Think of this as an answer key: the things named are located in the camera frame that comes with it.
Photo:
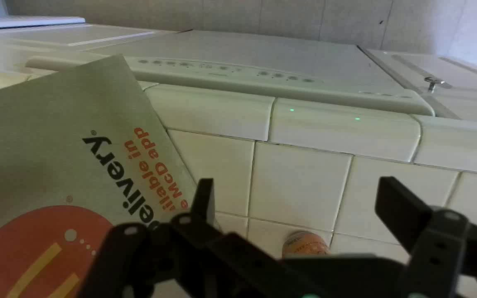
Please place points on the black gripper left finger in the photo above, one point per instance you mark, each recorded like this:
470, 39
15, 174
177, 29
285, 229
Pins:
134, 259

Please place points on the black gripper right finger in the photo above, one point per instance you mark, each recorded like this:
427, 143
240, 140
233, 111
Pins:
440, 242

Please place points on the brown McDelivery paper bag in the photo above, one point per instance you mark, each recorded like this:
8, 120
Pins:
79, 153

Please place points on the white lower cabinet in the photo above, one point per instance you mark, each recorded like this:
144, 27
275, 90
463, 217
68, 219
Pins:
448, 85

